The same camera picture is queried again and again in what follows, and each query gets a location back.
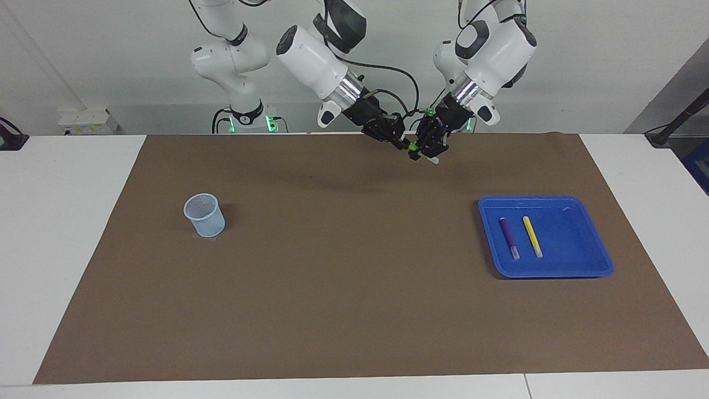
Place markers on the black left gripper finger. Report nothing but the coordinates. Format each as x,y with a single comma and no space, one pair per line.
425,138
442,145

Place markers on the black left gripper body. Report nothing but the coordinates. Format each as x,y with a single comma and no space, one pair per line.
450,116

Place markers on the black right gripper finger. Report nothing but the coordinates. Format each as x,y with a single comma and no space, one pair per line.
396,130
378,136

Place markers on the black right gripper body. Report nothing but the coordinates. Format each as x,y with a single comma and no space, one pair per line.
371,115

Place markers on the green marker pen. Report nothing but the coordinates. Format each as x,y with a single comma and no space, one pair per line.
429,158

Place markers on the purple marker pen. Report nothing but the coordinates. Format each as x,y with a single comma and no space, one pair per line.
508,235

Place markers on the yellow marker pen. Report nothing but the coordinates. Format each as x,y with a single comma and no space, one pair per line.
533,237

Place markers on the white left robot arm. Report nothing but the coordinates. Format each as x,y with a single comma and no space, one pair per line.
493,50

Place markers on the blue plastic tray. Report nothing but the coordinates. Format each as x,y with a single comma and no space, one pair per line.
576,238

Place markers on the green-lit base connector box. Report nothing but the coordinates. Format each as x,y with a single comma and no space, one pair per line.
425,112

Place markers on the white base connector box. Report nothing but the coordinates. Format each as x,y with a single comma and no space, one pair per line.
274,122

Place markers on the brown table mat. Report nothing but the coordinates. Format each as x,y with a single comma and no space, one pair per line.
354,277

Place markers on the translucent plastic cup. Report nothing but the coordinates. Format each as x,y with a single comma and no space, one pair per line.
207,221

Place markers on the black stand pole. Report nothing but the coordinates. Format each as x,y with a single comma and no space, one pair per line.
678,119

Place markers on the blue crate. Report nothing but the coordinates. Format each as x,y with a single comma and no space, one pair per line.
699,166

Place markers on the black clamp base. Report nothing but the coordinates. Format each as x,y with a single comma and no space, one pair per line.
11,138

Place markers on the white wall socket box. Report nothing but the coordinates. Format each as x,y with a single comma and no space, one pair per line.
88,122

